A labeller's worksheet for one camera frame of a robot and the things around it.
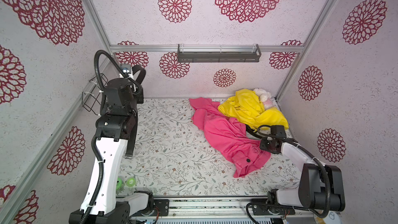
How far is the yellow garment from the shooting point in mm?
960

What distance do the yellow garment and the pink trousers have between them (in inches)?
1.9

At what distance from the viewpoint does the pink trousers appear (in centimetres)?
83
